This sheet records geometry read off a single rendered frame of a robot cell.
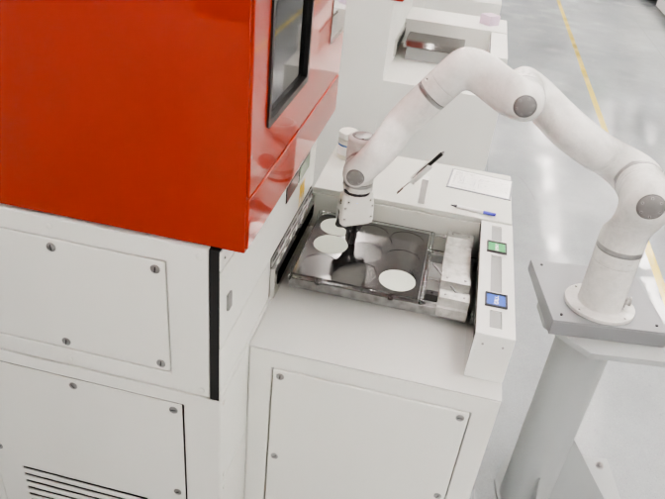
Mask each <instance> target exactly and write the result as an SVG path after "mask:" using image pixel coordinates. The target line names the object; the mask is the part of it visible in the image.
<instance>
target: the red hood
mask: <svg viewBox="0 0 665 499"><path fill-rule="evenodd" d="M345 9H346V0H0V203H2V204H7V205H12V206H16V207H21V208H26V209H31V210H36V211H41V212H46V213H51V214H56V215H59V216H64V217H69V218H74V219H79V220H84V221H89V222H94V223H99V224H103V225H108V226H113V227H118V228H123V229H128V230H133V231H138V232H142V233H147V234H152V235H157V236H162V237H167V238H172V239H176V240H181V241H185V242H190V243H195V244H200V245H205V246H210V247H215V248H220V249H224V250H232V251H237V252H241V253H245V252H246V250H248V248H249V247H250V245H251V243H252V242H253V240H254V239H255V237H256V235H257V234H258V232H259V231H260V229H261V227H262V226H263V224H264V223H265V221H266V220H267V218H268V216H269V215H270V213H271V212H272V210H273V208H274V207H275V205H276V204H277V202H278V200H279V199H280V197H281V196H282V194H283V192H284V191H285V189H286V188H287V186H288V184H289V183H290V181H291V180H292V178H293V176H294V175H295V173H296V172H297V170H298V168H299V167H300V165H301V164H302V162H303V160H304V159H305V157H306V156H307V154H308V152H309V151H310V149H311V148H312V146H313V144H314V143H315V141H316V140H317V138H318V136H319V135H320V133H321V132H322V130H323V129H324V127H325V125H326V124H327V122H328V121H329V119H330V117H331V116H332V114H333V112H334V110H335V106H336V96H337V87H338V78H339V74H338V73H339V68H340V58H341V48H342V38H343V29H344V19H345Z"/></svg>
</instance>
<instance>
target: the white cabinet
mask: <svg viewBox="0 0 665 499"><path fill-rule="evenodd" d="M500 405H501V402H497V401H493V400H488V399H484V398H479V397H475V396H470V395H466V394H461V393H457V392H453V391H448V390H444V389H439V388H435V387H430V386H426V385H421V384H418V383H413V382H409V381H404V380H400V379H396V378H391V377H387V376H382V375H378V374H373V373H369V372H364V371H360V370H355V369H351V368H346V367H342V366H338V365H333V364H329V363H324V362H320V361H315V360H311V359H306V358H302V357H297V356H294V355H289V354H285V353H280V352H276V351H272V350H267V349H259V348H255V347H249V373H248V400H247V428H246V455H245V483H244V499H469V498H470V495H471V492H472V488H473V485H474V482H475V479H476V476H477V473H478V470H479V467H480V464H481V461H482V458H483V455H484V452H485V449H486V446H487V443H488V440H489V438H490V435H491V432H492V429H493V426H494V423H495V420H496V417H497V414H498V411H499V408H500Z"/></svg>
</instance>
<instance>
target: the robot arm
mask: <svg viewBox="0 0 665 499"><path fill-rule="evenodd" d="M465 90H466V91H470V92H472V93H473V94H475V95H476V96H477V97H479V98H480V99H481V100H482V101H484V102H485V103H486V104H487V105H488V106H490V107H491V108H492V109H494V110H495V111H496V112H498V113H499V114H501V115H503V116H505V117H507V118H509V119H512V120H515V121H519V122H528V121H532V122H533V123H534V124H535V125H536V126H537V127H538V128H539V129H540V130H541V132H542V133H543V134H544V135H545V136H546V137H547V138H548V139H549V140H550V141H551V142H552V143H553V144H554V145H556V146H557V147H558V148H559V149H560V150H562V151H563V152H565V153H566V154H567V155H568V156H570V157H571V158H572V159H574V160H575V161H577V162H578V163H579V164H581V165H582V166H584V167H586V168H587V169H589V170H591V171H593V172H595V173H596V174H598V175H599V176H601V177H602V178H604V179H605V180H606V181H607V183H608V184H609V185H610V186H611V187H612V188H613V189H614V191H615V192H616V194H617V198H618V203H617V209H616V211H615V213H614V215H613V216H612V217H611V218H610V219H609V220H608V221H606V222H605V223H604V224H603V226H602V227H601V230H600V233H599V235H598V238H597V241H596V244H595V247H594V250H593V253H592V256H591V259H590V262H589V265H588V267H587V270H586V273H585V276H584V279H583V282H582V283H578V284H574V285H571V286H569V287H568V288H567V289H566V291H565V293H564V299H565V302H566V304H567V305H568V306H569V307H570V308H571V309H572V310H573V311H574V312H575V313H577V314H578V315H580V316H582V317H584V318H586V319H588V320H590V321H593V322H596V323H600V324H604V325H611V326H619V325H625V324H627V323H629V322H630V321H632V319H633V317H634V315H635V309H634V307H633V305H632V304H631V303H632V297H627V294H628V291H629V289H630V286H631V284H632V281H633V279H634V276H635V274H636V271H637V270H638V267H639V264H640V262H641V259H642V257H643V254H644V252H645V249H646V246H647V244H648V242H649V240H650V238H651V237H652V236H653V235H654V234H655V233H656V232H658V231H659V230H660V229H661V228H662V227H663V226H664V225H665V174H664V172H663V170H662V169H661V167H660V166H659V164H658V163H657V162H656V161H655V160H654V159H652V158H651V157H650V156H648V155H647V154H645V153H644V152H642V151H640V150H637V149H636V148H634V147H632V146H630V145H628V144H626V143H624V142H622V141H620V140H618V139H617V138H615V137H613V136H612V135H610V134H609V133H608V132H606V131H605V130H604V129H602V128H601V127H600V126H599V125H597V124H596V123H595V122H594V121H593V120H591V119H590V118H589V117H588V116H586V115H585V114H584V113H583V112H582V111H581V110H579V109H578V108H577V107H576V106H575V105H574V104H573V103H572V102H571V101H570V100H569V99H568V98H567V97H566V96H565V95H564V94H563V93H562V92H561V91H560V90H559V89H558V88H557V87H556V86H555V85H554V84H553V83H552V82H551V81H550V80H549V79H547V78H546V77H545V76H544V75H543V74H541V73H540V72H538V71H537V70H536V69H534V68H532V67H529V66H521V67H518V68H516V69H511V68H510V67H509V66H508V65H506V64H505V63H504V62H503V61H501V60H500V59H498V58H497V57H496V56H494V55H492V54H491V53H489V52H487V51H484V50H480V49H476V48H470V47H466V48H460V49H457V50H455V51H453V52H452V53H450V54H449V55H448V56H447V57H446V58H445V59H443V60H442V61H441V62H440V63H439V64H438V65H437V66H436V67H435V68H434V69H433V70H432V71H431V72H430V73H429V74H428V75H426V76H425V77H424V78H423V79H422V80H421V81H420V82H419V83H418V84H417V85H416V86H415V87H414V88H413V89H412V90H411V91H410V92H409V93H408V94H407V95H406V96H405V97H403V98H402V99H401V100H400V101H399V102H398V103H397V104H396V105H395V106H394V107H393V108H392V109H391V111H390V112H389V113H388V114H387V116H386V117H385V119H384V120H383V122H382V123H381V125H380V126H379V128H378V129H377V131H376V132H375V133H374V134H372V133H369V132H364V131H357V132H352V133H350V134H349V135H348V140H347V149H346V158H345V164H344V167H343V171H342V177H343V183H342V185H343V189H341V192H340V195H339V198H338V202H337V206H336V213H335V217H336V222H335V225H336V226H337V227H339V228H345V229H346V233H345V239H346V240H347V241H348V243H349V244H350V245H351V244H355V240H356V238H357V232H359V230H360V228H361V227H362V226H363V225H366V224H369V223H370V222H372V219H373V209H374V197H373V191H372V188H373V181H374V178H375V177H376V176H377V175H378V174H379V173H381V172H382V171H383V170H384V169H385V168H386V167H387V166H388V165H389V164H390V163H391V162H392V161H393V160H394V159H395V158H396V157H397V156H398V154H399V153H400V152H401V151H402V149H403V148H404V146H405V145H406V144H407V142H408V141H409V139H410V138H411V137H412V136H413V134H414V133H416V132H417V131H418V130H419V129H420V128H421V127H422V126H424V125H425V124H426V123H427V122H428V121H429V120H430V119H432V118H433V117H434V116H435V115H436V114H437V113H438V112H440V111H441V110H442V109H443V108H444V107H445V106H446V105H447V104H448V103H450V102H451V101H452V100H453V99H454V98H455V97H456V96H457V95H459V94H460V93H461V92H462V91H465Z"/></svg>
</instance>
